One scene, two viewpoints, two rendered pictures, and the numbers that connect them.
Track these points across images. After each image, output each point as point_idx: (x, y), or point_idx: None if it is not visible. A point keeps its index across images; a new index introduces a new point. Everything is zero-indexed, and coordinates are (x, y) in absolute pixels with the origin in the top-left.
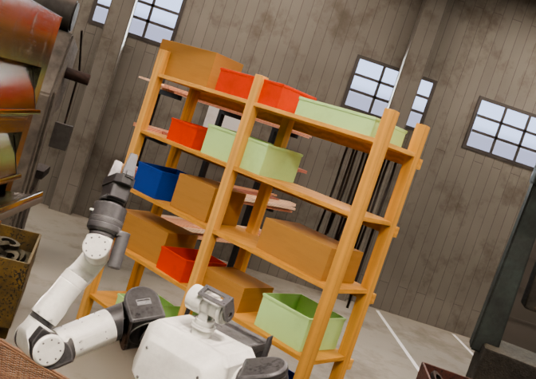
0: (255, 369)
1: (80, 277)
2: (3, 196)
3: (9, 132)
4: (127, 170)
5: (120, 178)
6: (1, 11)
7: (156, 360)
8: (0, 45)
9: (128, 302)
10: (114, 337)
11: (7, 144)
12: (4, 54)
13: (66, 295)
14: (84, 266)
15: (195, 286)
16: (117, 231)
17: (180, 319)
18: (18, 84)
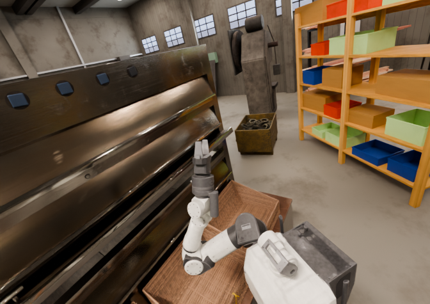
0: None
1: (196, 225)
2: (214, 137)
3: (203, 111)
4: (196, 155)
5: (194, 162)
6: (148, 70)
7: (251, 285)
8: (162, 84)
9: (237, 228)
10: (235, 249)
11: (208, 114)
12: (169, 86)
13: (192, 236)
14: None
15: (262, 236)
16: (207, 194)
17: None
18: (194, 89)
